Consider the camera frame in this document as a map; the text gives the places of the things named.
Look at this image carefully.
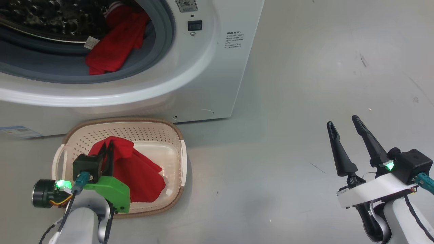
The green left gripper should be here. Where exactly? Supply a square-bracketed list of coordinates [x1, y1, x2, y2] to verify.
[32, 140, 131, 214]

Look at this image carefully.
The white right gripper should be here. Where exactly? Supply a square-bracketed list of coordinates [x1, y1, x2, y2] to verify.
[327, 115, 417, 209]

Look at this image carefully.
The cream perforated basket brown rim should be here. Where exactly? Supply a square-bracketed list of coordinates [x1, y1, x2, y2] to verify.
[52, 117, 188, 218]

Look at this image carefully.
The white front-load washing machine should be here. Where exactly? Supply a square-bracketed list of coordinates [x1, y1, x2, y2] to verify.
[0, 0, 265, 139]

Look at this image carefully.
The shiny steel washer drum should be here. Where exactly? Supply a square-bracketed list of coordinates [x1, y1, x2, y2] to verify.
[0, 0, 112, 44]

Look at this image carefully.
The blue energy label sticker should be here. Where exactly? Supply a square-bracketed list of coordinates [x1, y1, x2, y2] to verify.
[0, 126, 43, 139]

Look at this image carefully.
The grey rim sticker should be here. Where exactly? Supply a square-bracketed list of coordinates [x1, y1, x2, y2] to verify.
[175, 0, 198, 13]

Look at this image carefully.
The teal plug right camera cable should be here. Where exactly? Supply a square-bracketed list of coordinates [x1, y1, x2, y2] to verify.
[414, 172, 434, 195]

